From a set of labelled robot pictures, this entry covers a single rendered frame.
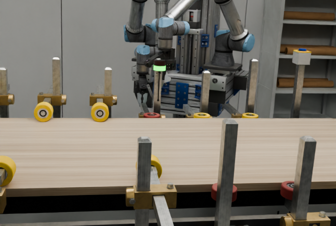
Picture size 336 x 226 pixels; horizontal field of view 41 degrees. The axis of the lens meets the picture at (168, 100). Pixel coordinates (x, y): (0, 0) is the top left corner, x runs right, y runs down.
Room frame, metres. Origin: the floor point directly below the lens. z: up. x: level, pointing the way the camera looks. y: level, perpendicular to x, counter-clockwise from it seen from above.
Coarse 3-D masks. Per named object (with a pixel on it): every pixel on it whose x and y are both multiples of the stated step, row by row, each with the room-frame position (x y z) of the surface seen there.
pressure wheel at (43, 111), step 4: (40, 104) 1.90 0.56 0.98; (44, 104) 1.91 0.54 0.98; (48, 104) 1.93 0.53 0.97; (36, 108) 1.90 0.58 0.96; (40, 108) 1.90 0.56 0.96; (44, 108) 1.90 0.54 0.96; (48, 108) 1.91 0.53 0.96; (52, 108) 1.95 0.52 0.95; (36, 112) 1.90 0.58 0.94; (40, 112) 1.90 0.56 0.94; (44, 112) 1.90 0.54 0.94; (48, 112) 1.91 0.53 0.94; (52, 112) 1.93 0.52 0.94; (36, 116) 1.90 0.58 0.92; (40, 116) 1.90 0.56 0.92; (44, 116) 1.90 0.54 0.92; (48, 116) 1.91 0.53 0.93; (40, 120) 1.90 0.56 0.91; (44, 120) 1.90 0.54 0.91
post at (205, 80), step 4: (204, 72) 2.24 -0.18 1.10; (208, 72) 2.25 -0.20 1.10; (204, 76) 2.24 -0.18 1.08; (208, 76) 2.25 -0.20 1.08; (204, 80) 2.24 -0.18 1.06; (208, 80) 2.25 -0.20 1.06; (204, 84) 2.24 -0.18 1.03; (208, 84) 2.25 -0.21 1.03; (204, 88) 2.24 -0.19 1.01; (208, 88) 2.25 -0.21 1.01; (204, 92) 2.24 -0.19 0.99; (208, 92) 2.25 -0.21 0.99; (200, 96) 2.27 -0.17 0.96; (204, 96) 2.24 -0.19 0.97; (200, 100) 2.27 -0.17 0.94; (204, 100) 2.25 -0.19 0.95; (200, 104) 2.26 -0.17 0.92; (204, 104) 2.25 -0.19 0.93; (200, 108) 2.26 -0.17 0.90; (204, 108) 2.25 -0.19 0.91; (204, 112) 2.25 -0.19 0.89
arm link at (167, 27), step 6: (162, 18) 2.29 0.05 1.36; (168, 18) 2.29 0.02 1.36; (162, 24) 2.28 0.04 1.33; (168, 24) 2.28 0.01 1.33; (174, 24) 2.32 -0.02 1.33; (162, 30) 2.28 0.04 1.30; (168, 30) 2.28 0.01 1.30; (174, 30) 2.31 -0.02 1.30; (162, 36) 2.28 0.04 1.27; (168, 36) 2.28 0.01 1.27
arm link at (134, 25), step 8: (136, 0) 2.75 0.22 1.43; (144, 0) 2.77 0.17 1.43; (136, 8) 2.82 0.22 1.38; (136, 16) 2.87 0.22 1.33; (128, 24) 2.97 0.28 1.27; (136, 24) 2.92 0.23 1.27; (128, 32) 2.97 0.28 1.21; (136, 32) 2.96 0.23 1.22; (128, 40) 3.00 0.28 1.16; (136, 40) 3.01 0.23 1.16
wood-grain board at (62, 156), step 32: (0, 128) 1.78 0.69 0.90; (32, 128) 1.80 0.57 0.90; (64, 128) 1.82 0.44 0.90; (96, 128) 1.84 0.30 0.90; (128, 128) 1.86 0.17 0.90; (160, 128) 1.89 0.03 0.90; (192, 128) 1.91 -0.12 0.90; (256, 128) 1.95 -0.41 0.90; (288, 128) 1.98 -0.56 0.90; (320, 128) 2.00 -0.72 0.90; (32, 160) 1.45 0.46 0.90; (64, 160) 1.46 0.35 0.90; (96, 160) 1.47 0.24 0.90; (128, 160) 1.49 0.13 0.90; (160, 160) 1.50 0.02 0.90; (192, 160) 1.52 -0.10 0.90; (256, 160) 1.55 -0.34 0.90; (288, 160) 1.56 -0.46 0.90; (320, 160) 1.58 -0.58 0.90; (32, 192) 1.23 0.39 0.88; (64, 192) 1.25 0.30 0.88; (96, 192) 1.26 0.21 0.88
